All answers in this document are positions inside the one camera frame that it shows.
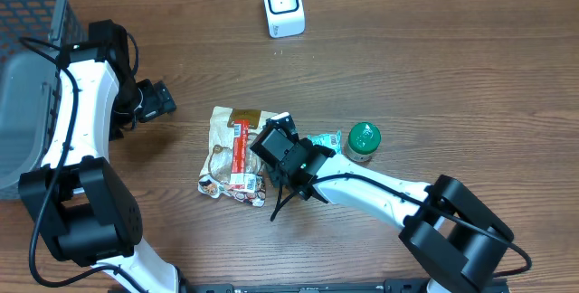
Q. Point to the teal snack packet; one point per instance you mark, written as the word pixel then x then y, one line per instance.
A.
pixel 330 140

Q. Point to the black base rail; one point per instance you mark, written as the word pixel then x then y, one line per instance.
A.
pixel 387 286

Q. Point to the red white snack bar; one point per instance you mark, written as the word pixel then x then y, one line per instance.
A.
pixel 239 179

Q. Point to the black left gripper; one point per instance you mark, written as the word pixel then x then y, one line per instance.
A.
pixel 159 99

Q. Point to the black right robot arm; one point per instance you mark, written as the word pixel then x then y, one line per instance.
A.
pixel 452 234

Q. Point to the grey plastic basket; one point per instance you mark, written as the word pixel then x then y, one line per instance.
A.
pixel 29 88

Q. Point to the brown snack bag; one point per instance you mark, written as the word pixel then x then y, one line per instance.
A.
pixel 214 177

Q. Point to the white barcode scanner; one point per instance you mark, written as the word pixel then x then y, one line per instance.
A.
pixel 285 18

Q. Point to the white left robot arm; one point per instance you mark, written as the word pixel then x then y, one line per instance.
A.
pixel 86 220

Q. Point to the green lid jar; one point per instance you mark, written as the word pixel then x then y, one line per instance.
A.
pixel 363 140

